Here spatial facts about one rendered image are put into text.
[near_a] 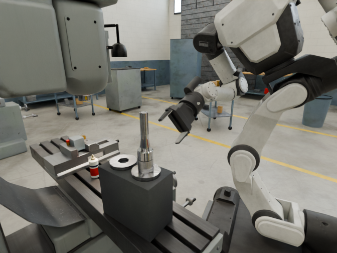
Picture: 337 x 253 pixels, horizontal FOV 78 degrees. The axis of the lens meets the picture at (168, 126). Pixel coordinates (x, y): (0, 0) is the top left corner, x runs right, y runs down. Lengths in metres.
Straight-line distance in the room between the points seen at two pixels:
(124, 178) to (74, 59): 0.43
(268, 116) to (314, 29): 7.17
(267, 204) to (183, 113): 0.63
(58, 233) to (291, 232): 0.98
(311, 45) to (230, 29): 7.15
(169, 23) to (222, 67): 9.81
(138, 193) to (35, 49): 0.51
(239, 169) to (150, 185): 0.53
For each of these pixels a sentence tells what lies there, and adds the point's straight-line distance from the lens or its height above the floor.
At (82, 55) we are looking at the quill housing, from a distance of 0.81.
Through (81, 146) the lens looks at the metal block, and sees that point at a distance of 1.12.
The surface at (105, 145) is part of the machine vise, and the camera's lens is 1.16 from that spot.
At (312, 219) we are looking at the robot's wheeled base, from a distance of 1.22.
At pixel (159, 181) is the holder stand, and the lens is 0.61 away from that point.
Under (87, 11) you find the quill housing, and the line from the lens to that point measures 0.84.
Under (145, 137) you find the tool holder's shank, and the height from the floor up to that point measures 1.24.
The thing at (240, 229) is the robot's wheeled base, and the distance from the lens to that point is 1.30.
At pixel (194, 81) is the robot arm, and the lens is 0.88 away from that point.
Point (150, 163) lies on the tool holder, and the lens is 0.61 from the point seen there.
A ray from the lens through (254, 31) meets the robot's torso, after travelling 0.89.
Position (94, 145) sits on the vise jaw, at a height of 1.03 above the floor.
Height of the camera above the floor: 1.46
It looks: 19 degrees down
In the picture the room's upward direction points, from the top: straight up
